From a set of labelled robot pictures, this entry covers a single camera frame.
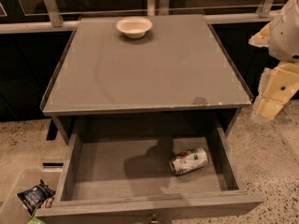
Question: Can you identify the clear plastic bin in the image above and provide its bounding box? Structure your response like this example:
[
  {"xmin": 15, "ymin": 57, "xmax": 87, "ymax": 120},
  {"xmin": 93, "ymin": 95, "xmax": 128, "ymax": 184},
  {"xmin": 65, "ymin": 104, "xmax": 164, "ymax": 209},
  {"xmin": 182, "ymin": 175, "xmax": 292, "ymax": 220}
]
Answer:
[{"xmin": 0, "ymin": 168, "xmax": 62, "ymax": 224}]

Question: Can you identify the white paper bowl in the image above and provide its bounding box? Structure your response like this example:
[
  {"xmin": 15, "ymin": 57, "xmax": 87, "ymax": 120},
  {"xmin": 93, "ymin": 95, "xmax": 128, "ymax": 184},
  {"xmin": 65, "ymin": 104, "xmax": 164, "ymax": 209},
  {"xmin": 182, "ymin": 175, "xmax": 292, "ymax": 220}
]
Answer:
[{"xmin": 116, "ymin": 17, "xmax": 152, "ymax": 38}]

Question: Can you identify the grey cabinet with counter top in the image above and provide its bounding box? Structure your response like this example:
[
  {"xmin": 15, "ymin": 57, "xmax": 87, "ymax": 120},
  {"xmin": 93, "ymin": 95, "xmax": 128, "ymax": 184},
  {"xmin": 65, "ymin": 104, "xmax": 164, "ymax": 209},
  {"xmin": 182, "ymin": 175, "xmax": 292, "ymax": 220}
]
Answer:
[{"xmin": 41, "ymin": 14, "xmax": 252, "ymax": 132}]

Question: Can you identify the metal railing with glass panels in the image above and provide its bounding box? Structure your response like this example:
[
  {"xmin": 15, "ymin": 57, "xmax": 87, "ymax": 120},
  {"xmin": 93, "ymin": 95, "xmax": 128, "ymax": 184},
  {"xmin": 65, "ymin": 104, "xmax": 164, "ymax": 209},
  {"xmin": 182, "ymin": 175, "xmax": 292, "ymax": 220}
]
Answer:
[{"xmin": 0, "ymin": 0, "xmax": 288, "ymax": 33}]

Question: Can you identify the metal drawer knob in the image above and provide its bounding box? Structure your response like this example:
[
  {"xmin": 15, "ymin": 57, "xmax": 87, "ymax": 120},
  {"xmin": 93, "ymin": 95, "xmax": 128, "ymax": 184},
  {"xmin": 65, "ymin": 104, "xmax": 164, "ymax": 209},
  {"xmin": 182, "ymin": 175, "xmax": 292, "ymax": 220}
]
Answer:
[{"xmin": 149, "ymin": 215, "xmax": 160, "ymax": 224}]

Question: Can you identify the open grey top drawer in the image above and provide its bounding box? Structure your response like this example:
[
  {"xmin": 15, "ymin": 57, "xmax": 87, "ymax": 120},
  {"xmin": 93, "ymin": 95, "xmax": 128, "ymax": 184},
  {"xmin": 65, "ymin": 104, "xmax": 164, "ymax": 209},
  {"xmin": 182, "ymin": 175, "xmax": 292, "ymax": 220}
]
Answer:
[{"xmin": 36, "ymin": 127, "xmax": 263, "ymax": 224}]

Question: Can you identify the crushed 7up can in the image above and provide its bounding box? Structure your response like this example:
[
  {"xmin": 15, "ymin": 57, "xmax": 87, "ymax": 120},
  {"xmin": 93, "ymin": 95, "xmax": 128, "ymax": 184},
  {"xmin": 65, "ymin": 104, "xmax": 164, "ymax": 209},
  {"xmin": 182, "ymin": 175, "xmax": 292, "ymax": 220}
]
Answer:
[{"xmin": 169, "ymin": 147, "xmax": 208, "ymax": 175}]

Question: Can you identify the green snack packet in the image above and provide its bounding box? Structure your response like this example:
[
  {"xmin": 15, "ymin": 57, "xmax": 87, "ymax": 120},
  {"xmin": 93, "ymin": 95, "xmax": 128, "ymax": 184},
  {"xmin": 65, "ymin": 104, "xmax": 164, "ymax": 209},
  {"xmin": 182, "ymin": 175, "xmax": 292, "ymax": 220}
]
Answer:
[{"xmin": 27, "ymin": 217, "xmax": 46, "ymax": 224}]

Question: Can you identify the blue chip bag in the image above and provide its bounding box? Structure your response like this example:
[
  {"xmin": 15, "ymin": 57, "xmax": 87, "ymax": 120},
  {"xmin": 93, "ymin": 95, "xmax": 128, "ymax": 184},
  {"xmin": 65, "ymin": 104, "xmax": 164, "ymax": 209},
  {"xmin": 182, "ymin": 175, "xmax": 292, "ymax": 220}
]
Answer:
[{"xmin": 16, "ymin": 179, "xmax": 55, "ymax": 216}]

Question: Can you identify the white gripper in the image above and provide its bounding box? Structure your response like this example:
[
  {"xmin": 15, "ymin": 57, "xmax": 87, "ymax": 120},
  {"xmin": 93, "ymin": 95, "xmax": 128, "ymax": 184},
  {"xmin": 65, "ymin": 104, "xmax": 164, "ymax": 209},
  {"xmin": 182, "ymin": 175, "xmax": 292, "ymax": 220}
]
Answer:
[{"xmin": 249, "ymin": 0, "xmax": 299, "ymax": 121}]

